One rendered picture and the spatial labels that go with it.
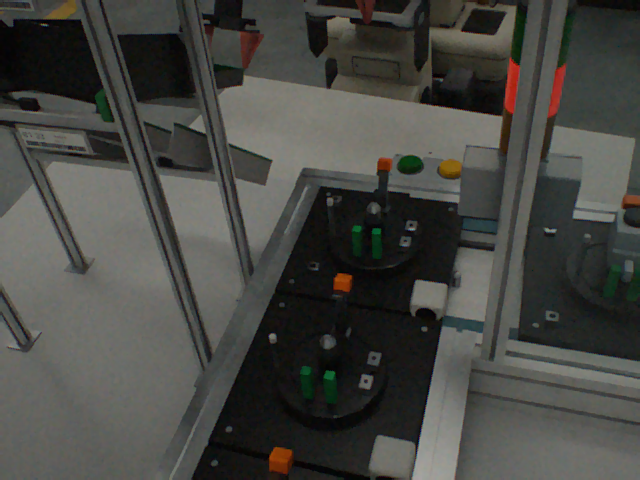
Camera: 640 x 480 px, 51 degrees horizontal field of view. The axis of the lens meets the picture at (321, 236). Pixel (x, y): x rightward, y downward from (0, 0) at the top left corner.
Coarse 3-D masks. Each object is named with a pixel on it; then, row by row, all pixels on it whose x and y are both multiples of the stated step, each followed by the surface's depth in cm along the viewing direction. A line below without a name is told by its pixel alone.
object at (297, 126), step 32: (224, 96) 158; (256, 96) 157; (288, 96) 155; (320, 96) 154; (352, 96) 153; (192, 128) 149; (256, 128) 147; (288, 128) 146; (320, 128) 145; (352, 128) 144; (384, 128) 143; (416, 128) 142; (448, 128) 141; (480, 128) 141; (288, 160) 138; (320, 160) 137; (352, 160) 136
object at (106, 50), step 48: (96, 0) 60; (192, 0) 76; (96, 48) 63; (192, 48) 81; (0, 96) 95; (144, 144) 71; (48, 192) 107; (144, 192) 74; (240, 240) 101; (0, 288) 100; (192, 288) 87; (192, 336) 92
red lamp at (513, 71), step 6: (510, 60) 63; (510, 66) 62; (516, 66) 62; (510, 72) 63; (516, 72) 62; (510, 78) 63; (516, 78) 62; (510, 84) 63; (516, 84) 62; (510, 90) 64; (510, 96) 64; (504, 102) 66; (510, 102) 64; (510, 108) 64
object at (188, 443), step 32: (288, 224) 108; (288, 256) 103; (256, 288) 99; (256, 320) 94; (224, 352) 90; (448, 352) 88; (224, 384) 87; (448, 384) 85; (192, 416) 84; (448, 416) 81; (192, 448) 80; (448, 448) 78
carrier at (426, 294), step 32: (320, 192) 112; (352, 192) 111; (320, 224) 106; (352, 224) 103; (384, 224) 102; (416, 224) 99; (448, 224) 104; (320, 256) 101; (352, 256) 98; (384, 256) 97; (416, 256) 98; (448, 256) 99; (288, 288) 97; (320, 288) 96; (352, 288) 96; (384, 288) 95; (416, 288) 92; (448, 288) 95
